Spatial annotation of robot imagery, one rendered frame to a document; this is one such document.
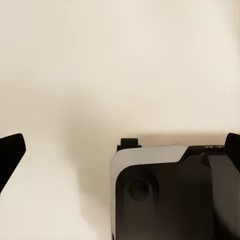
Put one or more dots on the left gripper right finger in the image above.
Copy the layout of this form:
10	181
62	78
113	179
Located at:
232	149

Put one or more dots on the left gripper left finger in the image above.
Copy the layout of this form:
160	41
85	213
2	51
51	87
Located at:
12	149

